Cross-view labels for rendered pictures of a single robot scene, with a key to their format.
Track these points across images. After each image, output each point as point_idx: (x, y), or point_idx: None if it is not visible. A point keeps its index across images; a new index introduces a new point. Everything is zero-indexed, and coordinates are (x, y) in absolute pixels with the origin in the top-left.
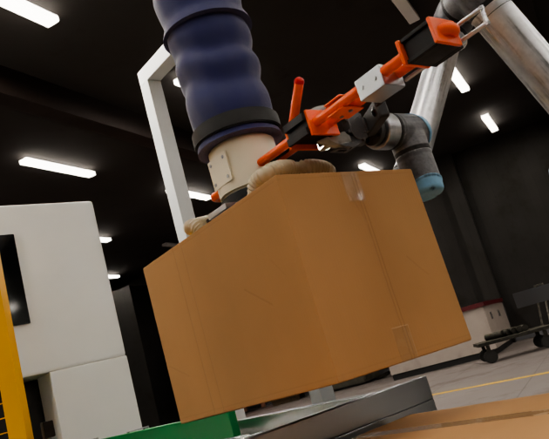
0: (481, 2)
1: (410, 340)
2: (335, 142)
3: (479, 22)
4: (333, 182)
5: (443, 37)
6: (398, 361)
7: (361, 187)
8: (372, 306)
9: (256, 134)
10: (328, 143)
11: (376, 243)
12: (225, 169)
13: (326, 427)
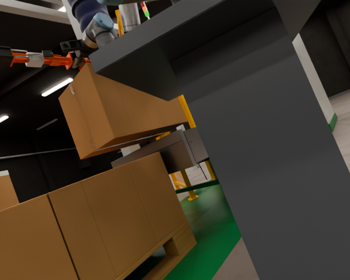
0: None
1: (94, 143)
2: (74, 65)
3: None
4: (68, 90)
5: None
6: (92, 151)
7: (74, 87)
8: (83, 133)
9: None
10: (74, 67)
11: (81, 108)
12: None
13: (138, 154)
